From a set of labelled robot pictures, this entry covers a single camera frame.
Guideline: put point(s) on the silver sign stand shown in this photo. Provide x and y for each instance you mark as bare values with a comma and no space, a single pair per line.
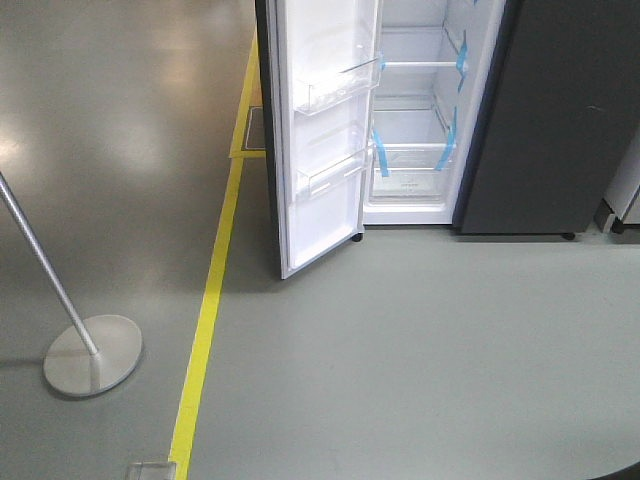
93,355

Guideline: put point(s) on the open white fridge door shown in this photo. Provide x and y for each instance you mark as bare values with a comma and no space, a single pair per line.
302,40

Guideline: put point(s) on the clear door bin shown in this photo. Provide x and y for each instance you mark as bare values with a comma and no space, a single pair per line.
311,97
313,181

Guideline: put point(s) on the dark floor sticker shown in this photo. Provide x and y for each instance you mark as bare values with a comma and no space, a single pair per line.
254,134

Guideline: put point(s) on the clear crisper drawer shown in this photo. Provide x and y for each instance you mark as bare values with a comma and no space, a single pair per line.
404,173

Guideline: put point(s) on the clear lower door bin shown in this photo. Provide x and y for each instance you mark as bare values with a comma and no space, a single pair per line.
313,181

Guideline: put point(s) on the dark grey side-by-side fridge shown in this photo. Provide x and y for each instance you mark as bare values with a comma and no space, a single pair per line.
533,102

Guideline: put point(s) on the clear middle door bin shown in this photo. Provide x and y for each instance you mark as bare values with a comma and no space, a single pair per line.
311,97

